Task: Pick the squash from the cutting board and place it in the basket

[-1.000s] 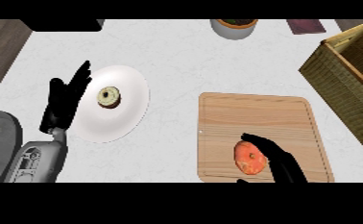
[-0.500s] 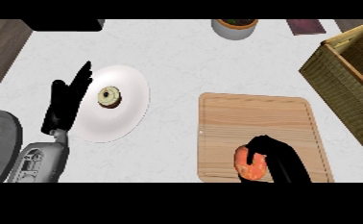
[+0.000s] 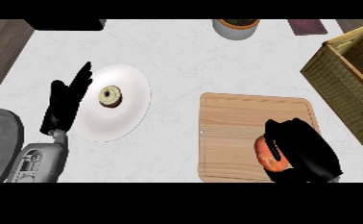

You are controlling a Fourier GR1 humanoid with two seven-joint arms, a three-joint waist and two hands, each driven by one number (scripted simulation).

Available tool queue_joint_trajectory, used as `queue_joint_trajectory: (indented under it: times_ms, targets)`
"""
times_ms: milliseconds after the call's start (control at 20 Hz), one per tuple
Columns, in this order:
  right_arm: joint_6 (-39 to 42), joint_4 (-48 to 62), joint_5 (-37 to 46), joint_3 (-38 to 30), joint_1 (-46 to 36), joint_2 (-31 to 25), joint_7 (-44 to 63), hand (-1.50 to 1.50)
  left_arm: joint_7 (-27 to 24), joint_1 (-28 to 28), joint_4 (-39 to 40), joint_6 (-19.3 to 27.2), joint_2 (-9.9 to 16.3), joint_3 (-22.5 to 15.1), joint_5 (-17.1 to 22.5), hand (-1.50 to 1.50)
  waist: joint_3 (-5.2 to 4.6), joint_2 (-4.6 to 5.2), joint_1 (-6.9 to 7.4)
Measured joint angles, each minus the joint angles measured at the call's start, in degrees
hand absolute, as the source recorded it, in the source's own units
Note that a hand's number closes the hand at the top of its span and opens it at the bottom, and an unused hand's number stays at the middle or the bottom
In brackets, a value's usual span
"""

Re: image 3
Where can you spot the grey plant pot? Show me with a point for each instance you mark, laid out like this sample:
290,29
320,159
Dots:
236,29

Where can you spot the wooden cutting board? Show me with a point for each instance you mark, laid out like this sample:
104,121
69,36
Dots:
237,128

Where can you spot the white plate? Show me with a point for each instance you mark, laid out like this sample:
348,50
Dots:
116,106

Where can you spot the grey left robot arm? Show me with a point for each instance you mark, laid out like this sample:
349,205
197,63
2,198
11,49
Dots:
41,162

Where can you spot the dark red flat object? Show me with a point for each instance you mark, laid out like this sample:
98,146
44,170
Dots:
308,26

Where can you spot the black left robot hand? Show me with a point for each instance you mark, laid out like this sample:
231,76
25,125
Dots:
64,106

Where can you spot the wicker basket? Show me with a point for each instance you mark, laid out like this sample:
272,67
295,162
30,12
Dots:
339,83

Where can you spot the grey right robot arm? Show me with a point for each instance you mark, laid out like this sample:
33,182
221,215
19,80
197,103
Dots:
334,179

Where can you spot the black appliance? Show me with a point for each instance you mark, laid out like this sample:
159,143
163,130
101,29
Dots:
66,24

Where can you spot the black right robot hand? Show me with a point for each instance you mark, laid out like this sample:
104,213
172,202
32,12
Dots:
308,151

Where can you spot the cream-topped cupcake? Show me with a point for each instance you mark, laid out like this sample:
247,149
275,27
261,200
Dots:
112,96

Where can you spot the grey rounded object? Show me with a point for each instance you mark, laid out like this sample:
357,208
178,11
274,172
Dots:
10,141

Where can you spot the orange squash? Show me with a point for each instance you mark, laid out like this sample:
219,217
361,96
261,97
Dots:
271,156

